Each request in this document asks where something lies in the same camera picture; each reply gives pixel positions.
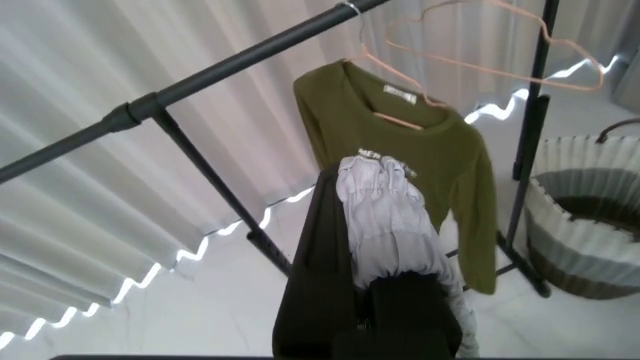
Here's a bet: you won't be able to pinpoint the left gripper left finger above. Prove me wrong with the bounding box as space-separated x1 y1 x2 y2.
272 167 362 357

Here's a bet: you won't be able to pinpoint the black clothes rack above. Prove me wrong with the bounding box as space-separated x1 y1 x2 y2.
0 0 562 300

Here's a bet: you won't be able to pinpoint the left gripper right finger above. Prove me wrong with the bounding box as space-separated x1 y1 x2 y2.
359 270 464 357

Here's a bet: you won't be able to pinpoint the white laundry basket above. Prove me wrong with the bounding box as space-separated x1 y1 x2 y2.
522 117 640 301

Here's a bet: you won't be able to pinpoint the green printed shirt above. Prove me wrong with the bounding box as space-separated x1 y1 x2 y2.
292 59 500 296

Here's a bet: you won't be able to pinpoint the pale grey shorts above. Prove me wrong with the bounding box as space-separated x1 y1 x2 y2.
334 153 481 359

